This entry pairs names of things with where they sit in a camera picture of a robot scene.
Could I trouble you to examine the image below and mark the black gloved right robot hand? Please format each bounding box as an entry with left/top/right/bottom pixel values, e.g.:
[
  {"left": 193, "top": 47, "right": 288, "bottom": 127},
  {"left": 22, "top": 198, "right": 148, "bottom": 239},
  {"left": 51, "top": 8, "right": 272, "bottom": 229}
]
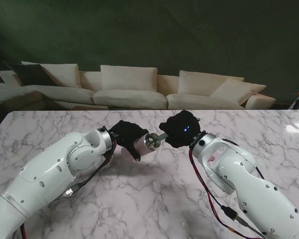
[{"left": 158, "top": 110, "right": 202, "bottom": 149}]

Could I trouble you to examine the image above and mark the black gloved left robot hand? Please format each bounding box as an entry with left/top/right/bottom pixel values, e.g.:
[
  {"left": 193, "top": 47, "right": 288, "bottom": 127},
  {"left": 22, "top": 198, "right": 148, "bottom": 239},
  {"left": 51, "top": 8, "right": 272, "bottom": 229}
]
[{"left": 109, "top": 119, "right": 149, "bottom": 162}]

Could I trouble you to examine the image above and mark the sponge cup brush green handle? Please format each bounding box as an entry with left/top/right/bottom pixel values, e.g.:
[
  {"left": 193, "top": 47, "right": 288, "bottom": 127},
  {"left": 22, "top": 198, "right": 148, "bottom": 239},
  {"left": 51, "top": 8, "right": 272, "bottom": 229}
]
[{"left": 149, "top": 133, "right": 169, "bottom": 146}]

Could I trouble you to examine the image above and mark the pink thermos body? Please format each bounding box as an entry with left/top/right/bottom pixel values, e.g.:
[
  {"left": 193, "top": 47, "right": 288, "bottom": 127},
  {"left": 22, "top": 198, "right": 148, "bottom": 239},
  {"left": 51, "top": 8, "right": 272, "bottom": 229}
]
[{"left": 121, "top": 133, "right": 162, "bottom": 160}]

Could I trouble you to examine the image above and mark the cream fabric sofa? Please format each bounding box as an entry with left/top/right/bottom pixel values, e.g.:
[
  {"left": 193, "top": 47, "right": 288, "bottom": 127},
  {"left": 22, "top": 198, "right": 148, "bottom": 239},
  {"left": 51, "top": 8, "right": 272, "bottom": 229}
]
[{"left": 0, "top": 61, "right": 277, "bottom": 111}]

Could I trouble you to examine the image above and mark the cream sofa back cushion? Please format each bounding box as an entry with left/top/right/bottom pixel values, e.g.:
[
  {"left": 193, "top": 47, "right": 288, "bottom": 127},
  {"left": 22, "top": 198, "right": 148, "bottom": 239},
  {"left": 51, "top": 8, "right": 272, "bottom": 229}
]
[
  {"left": 178, "top": 70, "right": 245, "bottom": 97},
  {"left": 21, "top": 61, "right": 82, "bottom": 88},
  {"left": 100, "top": 65, "right": 158, "bottom": 92}
]

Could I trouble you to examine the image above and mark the small cream throw pillow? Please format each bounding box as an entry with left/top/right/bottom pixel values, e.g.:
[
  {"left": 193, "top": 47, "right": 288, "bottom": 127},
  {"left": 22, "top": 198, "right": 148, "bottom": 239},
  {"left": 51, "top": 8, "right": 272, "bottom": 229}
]
[{"left": 210, "top": 77, "right": 267, "bottom": 105}]

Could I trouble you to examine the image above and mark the dark grey sofa cushion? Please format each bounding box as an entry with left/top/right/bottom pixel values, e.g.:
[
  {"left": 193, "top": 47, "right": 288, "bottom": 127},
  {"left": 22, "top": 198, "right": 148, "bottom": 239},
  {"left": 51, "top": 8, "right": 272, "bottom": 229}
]
[{"left": 3, "top": 61, "right": 58, "bottom": 87}]

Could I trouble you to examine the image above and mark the red black cable bundle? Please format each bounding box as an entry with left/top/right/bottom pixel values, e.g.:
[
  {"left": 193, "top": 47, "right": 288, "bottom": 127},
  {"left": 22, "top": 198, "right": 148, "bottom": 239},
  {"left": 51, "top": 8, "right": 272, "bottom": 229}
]
[
  {"left": 188, "top": 148, "right": 265, "bottom": 239},
  {"left": 19, "top": 140, "right": 118, "bottom": 239}
]

